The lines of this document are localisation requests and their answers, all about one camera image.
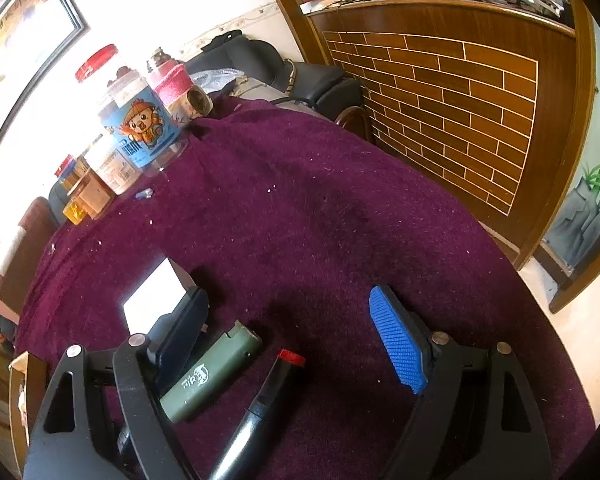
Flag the framed wall picture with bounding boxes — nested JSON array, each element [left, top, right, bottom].
[[0, 0, 90, 188]]

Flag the clear jar cartoon label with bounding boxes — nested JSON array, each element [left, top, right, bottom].
[[96, 75, 190, 171]]

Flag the small yellow container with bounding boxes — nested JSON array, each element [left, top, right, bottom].
[[61, 197, 90, 226]]

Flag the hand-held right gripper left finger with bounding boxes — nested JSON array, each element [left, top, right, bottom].
[[22, 285, 211, 480]]

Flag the white charger plug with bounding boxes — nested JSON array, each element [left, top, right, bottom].
[[122, 257, 197, 337]]

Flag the white plastic bottle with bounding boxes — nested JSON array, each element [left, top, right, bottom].
[[84, 132, 143, 196]]

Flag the red lid jar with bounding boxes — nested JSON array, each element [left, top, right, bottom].
[[74, 44, 120, 85]]

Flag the bamboo wall mural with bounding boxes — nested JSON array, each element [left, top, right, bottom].
[[544, 57, 600, 273]]

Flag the amber jar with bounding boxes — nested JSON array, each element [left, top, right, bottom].
[[72, 172, 115, 221]]

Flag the green utility knife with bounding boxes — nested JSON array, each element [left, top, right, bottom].
[[159, 320, 264, 424]]

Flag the purple tablecloth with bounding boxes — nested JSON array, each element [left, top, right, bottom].
[[14, 97, 598, 480]]

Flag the patterned paper roll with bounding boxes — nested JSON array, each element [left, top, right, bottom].
[[171, 86, 215, 126]]

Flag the pink knitted sleeve cup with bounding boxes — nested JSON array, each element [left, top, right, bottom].
[[146, 47, 193, 116]]

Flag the wooden brick pattern counter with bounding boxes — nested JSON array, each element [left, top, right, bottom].
[[256, 0, 597, 272]]

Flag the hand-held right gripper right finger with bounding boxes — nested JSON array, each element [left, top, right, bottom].
[[369, 285, 553, 480]]

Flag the black marker red ends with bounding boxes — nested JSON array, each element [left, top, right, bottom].
[[207, 349, 308, 480]]

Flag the cardboard box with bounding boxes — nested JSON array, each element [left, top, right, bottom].
[[8, 351, 49, 463]]

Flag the brown chair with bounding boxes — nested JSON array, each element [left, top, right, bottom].
[[0, 196, 62, 327]]

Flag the black chair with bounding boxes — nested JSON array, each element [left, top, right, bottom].
[[184, 30, 365, 127]]

